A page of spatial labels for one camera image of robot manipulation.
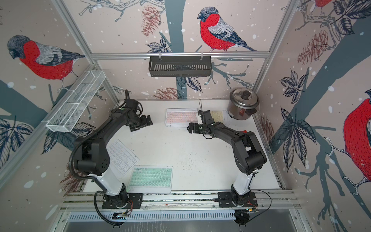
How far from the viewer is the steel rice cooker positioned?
97 centimetres

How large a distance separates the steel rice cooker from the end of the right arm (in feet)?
0.89

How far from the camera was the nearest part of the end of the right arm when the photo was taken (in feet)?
2.39
